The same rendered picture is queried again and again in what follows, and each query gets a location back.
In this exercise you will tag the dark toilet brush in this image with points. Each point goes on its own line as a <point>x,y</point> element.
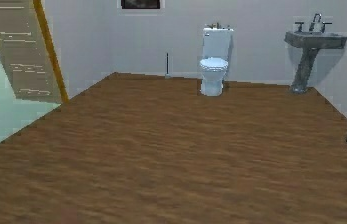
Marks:
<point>167,65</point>

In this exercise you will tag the white toilet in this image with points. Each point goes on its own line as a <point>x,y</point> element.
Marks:
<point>213,66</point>

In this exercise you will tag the small items on toilet tank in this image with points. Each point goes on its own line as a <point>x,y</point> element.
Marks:
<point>217,25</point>

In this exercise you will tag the tan room door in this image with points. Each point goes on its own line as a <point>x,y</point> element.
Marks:
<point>24,50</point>

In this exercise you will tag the grey sink faucet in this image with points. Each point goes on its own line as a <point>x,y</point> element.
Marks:
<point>314,22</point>

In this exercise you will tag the dark framed wall picture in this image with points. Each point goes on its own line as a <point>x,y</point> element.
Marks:
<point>140,3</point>

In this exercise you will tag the grey pedestal sink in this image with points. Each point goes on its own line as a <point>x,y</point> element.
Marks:
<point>309,43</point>

